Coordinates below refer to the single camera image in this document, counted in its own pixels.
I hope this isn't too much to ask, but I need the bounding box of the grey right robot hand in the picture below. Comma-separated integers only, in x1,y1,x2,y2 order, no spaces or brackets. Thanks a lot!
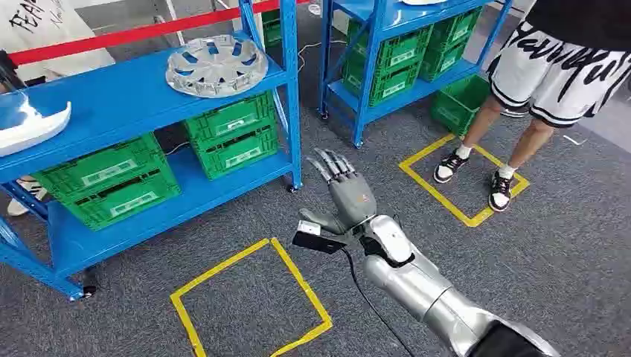
299,147,379,237

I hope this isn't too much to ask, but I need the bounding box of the silver plastic hubcap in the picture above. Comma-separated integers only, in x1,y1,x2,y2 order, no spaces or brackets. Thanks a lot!
164,34,269,98

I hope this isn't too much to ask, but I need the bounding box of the black white sneaker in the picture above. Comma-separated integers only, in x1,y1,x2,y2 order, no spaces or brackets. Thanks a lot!
487,170,515,213
433,149,470,184

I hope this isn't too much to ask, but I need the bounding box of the yellow floor tape square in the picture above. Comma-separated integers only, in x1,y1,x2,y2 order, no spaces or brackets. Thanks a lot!
169,237,334,357

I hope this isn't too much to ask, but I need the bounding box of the green plastic crate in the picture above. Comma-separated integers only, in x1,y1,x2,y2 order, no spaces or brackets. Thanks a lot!
430,74,493,138
341,59,423,108
419,40,475,83
261,10,283,49
427,7,484,51
183,92,277,145
346,19,435,76
33,132,170,201
63,170,182,231
190,125,280,181

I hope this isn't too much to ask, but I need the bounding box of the blue metal shelf rack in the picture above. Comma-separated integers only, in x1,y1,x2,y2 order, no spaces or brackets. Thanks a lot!
318,0,513,149
0,0,303,301

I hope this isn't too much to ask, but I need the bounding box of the person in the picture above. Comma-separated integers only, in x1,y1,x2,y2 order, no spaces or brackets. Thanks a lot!
0,0,116,218
433,0,631,213

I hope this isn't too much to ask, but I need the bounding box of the red barrier belt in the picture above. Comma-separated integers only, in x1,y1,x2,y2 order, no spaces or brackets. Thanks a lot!
8,0,312,66

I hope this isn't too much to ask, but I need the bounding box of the white car body part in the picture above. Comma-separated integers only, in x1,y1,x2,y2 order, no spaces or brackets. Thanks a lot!
0,91,72,158

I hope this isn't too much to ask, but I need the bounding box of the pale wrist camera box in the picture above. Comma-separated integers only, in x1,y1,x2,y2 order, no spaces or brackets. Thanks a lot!
292,220,348,256

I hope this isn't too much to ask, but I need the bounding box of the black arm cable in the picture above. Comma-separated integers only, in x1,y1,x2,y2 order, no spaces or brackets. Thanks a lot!
340,246,417,357

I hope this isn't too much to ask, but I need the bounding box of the white floor cable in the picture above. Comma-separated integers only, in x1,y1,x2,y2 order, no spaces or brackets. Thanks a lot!
295,39,347,75

